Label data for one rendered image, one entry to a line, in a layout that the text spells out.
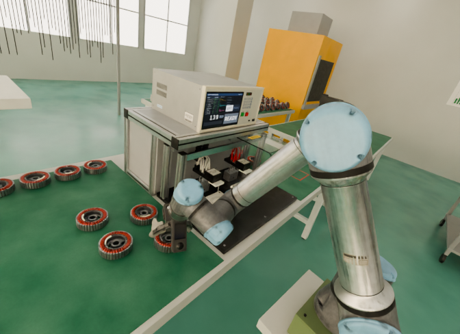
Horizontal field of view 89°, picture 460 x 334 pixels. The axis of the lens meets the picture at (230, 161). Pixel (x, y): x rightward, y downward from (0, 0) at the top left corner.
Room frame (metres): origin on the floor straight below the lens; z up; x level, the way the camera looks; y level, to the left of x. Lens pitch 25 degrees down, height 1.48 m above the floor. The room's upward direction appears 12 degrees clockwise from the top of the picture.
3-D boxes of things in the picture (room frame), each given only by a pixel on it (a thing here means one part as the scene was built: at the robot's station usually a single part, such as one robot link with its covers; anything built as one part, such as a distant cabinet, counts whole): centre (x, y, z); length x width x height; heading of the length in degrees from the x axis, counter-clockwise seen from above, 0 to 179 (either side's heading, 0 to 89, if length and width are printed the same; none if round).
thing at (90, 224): (0.70, 0.49, 0.77); 0.11 x 0.11 x 0.04
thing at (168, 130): (1.26, 0.19, 1.09); 0.68 x 0.44 x 0.05; 144
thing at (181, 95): (1.27, 0.19, 1.22); 0.44 x 0.39 x 0.20; 144
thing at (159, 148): (1.22, 0.14, 0.92); 0.66 x 0.01 x 0.30; 144
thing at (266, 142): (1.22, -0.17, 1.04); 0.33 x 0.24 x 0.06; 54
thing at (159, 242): (0.68, 0.17, 0.77); 0.11 x 0.11 x 0.04
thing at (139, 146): (1.05, 0.45, 0.91); 0.28 x 0.03 x 0.32; 54
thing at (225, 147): (1.13, 0.02, 1.03); 0.62 x 0.01 x 0.03; 144
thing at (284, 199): (1.08, -0.05, 0.76); 0.64 x 0.47 x 0.02; 144
